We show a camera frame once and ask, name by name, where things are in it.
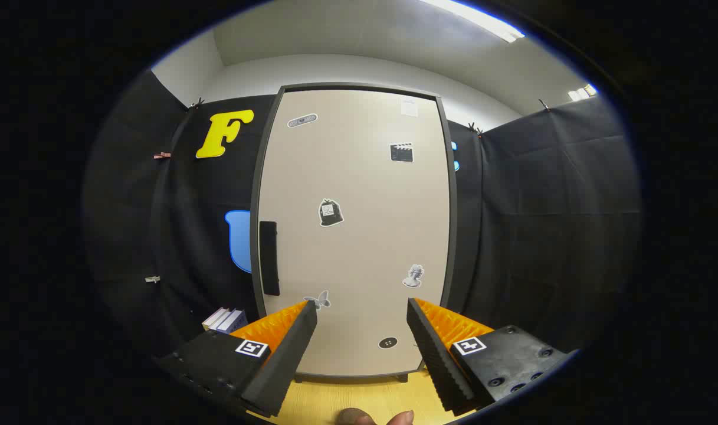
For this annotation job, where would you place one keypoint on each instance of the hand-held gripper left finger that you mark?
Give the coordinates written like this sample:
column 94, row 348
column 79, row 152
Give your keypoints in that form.
column 288, row 360

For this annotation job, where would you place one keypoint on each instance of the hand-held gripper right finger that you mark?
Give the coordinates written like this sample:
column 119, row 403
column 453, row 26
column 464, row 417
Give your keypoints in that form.
column 438, row 360

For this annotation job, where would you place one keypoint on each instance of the grey shoe cabinet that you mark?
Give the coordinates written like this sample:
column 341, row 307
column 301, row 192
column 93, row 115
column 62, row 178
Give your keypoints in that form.
column 452, row 236

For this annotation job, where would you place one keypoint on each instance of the blue book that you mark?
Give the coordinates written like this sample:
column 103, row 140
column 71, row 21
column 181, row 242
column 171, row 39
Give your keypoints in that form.
column 235, row 321

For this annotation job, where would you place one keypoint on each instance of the black backdrop cloth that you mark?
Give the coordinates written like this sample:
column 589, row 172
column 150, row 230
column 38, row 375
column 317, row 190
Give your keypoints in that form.
column 541, row 236

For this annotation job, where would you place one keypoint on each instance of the black clip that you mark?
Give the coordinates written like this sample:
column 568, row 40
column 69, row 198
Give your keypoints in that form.
column 196, row 104
column 544, row 105
column 474, row 128

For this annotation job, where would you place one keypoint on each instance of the small ceiling light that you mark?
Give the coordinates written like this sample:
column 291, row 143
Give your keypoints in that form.
column 582, row 92

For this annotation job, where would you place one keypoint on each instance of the long ceiling light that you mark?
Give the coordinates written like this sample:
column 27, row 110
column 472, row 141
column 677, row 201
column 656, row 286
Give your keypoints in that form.
column 482, row 20

